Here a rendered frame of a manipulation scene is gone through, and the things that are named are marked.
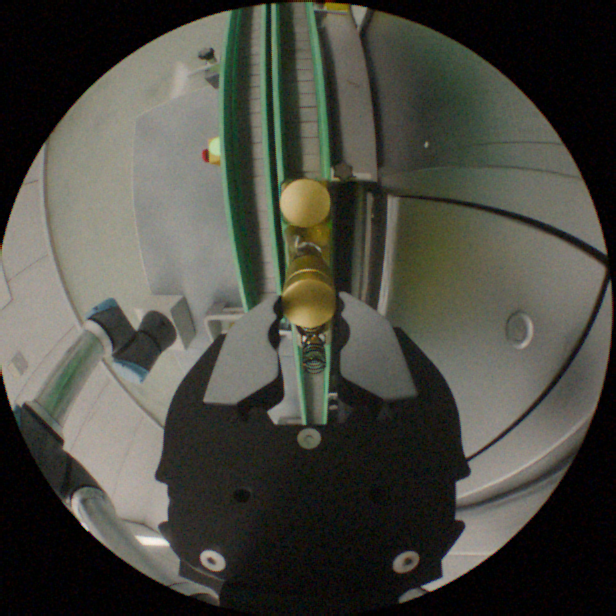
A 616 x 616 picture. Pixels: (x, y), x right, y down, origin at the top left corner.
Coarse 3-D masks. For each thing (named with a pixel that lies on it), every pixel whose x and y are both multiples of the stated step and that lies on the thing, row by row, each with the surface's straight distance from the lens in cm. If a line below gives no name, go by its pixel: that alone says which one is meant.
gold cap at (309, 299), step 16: (304, 256) 15; (288, 272) 14; (304, 272) 12; (320, 272) 12; (288, 288) 11; (304, 288) 11; (320, 288) 11; (288, 304) 12; (304, 304) 12; (320, 304) 12; (336, 304) 12; (304, 320) 12; (320, 320) 12
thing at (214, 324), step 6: (210, 318) 63; (216, 318) 62; (222, 318) 61; (228, 318) 60; (234, 318) 59; (210, 324) 67; (216, 324) 70; (222, 324) 72; (228, 324) 71; (210, 330) 67; (216, 330) 70; (210, 336) 68; (216, 336) 70
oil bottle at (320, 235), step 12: (288, 228) 23; (300, 228) 22; (312, 228) 22; (324, 228) 23; (288, 240) 22; (300, 240) 21; (312, 240) 21; (324, 240) 22; (288, 252) 22; (324, 252) 22; (288, 264) 22
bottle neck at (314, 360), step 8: (320, 336) 26; (304, 344) 25; (312, 344) 24; (320, 344) 25; (304, 352) 24; (312, 352) 23; (320, 352) 24; (304, 360) 23; (312, 360) 23; (320, 360) 23; (304, 368) 24; (312, 368) 25; (320, 368) 24
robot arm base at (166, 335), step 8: (152, 312) 73; (144, 320) 72; (152, 320) 70; (160, 320) 70; (168, 320) 71; (144, 328) 70; (152, 328) 69; (160, 328) 70; (168, 328) 70; (152, 336) 68; (160, 336) 69; (168, 336) 71; (176, 336) 74; (160, 344) 69; (168, 344) 72; (160, 352) 70
